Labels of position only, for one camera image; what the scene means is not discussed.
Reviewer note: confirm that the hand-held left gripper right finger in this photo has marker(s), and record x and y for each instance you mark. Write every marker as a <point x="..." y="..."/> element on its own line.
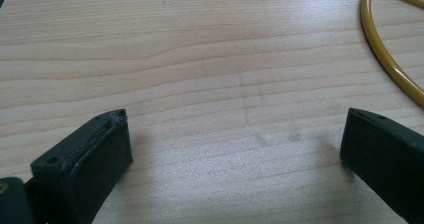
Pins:
<point x="386" y="157"/>

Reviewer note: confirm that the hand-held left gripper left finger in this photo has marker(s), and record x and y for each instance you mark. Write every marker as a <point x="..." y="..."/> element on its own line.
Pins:
<point x="86" y="164"/>

